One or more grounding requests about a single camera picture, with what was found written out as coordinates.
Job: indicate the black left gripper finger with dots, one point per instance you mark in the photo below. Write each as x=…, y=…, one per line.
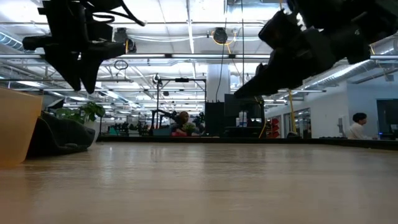
x=99, y=53
x=62, y=53

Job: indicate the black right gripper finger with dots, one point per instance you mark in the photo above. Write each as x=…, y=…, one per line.
x=268, y=68
x=273, y=84

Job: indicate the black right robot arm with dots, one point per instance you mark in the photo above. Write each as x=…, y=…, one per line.
x=357, y=21

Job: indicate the black monitor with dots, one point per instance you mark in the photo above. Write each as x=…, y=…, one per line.
x=236, y=104

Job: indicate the red storage bins stack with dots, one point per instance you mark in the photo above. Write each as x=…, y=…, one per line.
x=275, y=127

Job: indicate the white bottle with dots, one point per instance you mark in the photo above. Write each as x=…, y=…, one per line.
x=242, y=119

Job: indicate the potted plant white pot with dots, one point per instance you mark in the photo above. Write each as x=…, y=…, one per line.
x=91, y=113

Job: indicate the black cabinet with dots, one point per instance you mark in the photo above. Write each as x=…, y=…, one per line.
x=214, y=119

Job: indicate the long ceiling light strip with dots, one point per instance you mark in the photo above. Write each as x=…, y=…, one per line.
x=199, y=56

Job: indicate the dark grey cap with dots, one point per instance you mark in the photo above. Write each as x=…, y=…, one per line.
x=59, y=137

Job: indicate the orange plastic bin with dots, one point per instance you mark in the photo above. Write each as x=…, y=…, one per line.
x=18, y=127

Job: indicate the person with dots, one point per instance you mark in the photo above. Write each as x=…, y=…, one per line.
x=357, y=129
x=183, y=119

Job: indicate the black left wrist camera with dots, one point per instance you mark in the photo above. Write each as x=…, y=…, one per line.
x=100, y=31

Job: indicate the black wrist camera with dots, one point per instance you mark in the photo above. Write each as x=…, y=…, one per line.
x=280, y=29
x=100, y=31

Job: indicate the silver ventilation duct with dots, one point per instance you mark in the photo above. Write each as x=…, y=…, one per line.
x=342, y=73

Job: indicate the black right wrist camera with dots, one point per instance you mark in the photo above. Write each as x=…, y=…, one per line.
x=280, y=29

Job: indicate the black aluminium table frame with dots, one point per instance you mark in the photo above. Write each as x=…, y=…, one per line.
x=248, y=140

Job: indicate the black camera rig frame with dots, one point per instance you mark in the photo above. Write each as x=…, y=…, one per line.
x=158, y=102

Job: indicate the dark wall screen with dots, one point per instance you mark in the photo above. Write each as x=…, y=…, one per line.
x=387, y=115

